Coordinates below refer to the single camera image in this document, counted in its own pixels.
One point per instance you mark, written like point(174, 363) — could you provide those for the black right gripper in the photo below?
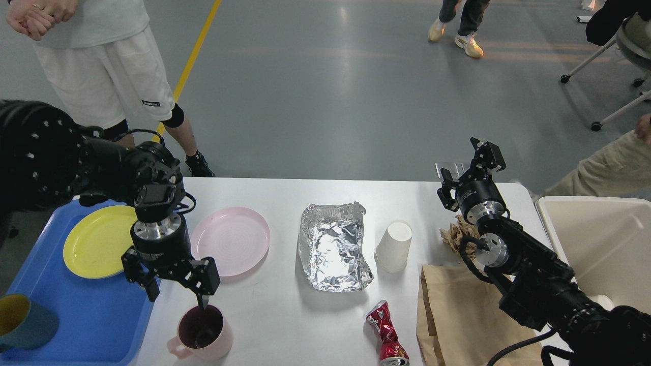
point(478, 196)

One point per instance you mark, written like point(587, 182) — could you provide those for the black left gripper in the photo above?
point(164, 246)

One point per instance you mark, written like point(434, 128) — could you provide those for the pink mug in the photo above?
point(202, 332)

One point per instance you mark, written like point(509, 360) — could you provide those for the pink plate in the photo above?
point(237, 238)

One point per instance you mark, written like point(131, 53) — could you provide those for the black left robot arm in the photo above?
point(47, 160)

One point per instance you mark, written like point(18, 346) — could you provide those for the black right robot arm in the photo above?
point(536, 286)

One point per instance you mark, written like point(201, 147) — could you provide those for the clear plastic piece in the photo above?
point(456, 169)

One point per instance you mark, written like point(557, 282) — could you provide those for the crumpled brown paper ball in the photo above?
point(456, 231)

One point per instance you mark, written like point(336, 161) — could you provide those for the yellow plate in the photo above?
point(94, 247)

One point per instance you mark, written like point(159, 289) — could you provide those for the blue plastic tray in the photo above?
point(101, 322)

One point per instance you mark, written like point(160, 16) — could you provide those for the white paper cup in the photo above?
point(392, 251)

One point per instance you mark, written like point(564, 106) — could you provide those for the brown paper bag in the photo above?
point(458, 319)

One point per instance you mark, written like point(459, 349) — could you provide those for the crumpled aluminium foil tray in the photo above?
point(330, 247)

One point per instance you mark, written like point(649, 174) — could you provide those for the teal mug yellow inside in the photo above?
point(25, 324)

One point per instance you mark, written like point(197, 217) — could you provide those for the beige plastic bin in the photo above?
point(607, 243)

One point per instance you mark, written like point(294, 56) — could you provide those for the person in beige trousers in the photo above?
point(619, 168)

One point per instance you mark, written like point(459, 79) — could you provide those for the walking person in background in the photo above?
point(471, 19)

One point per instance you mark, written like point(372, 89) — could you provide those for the crushed red soda can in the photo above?
point(391, 351)

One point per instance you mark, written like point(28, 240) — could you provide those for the person in white shorts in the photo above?
point(101, 57)

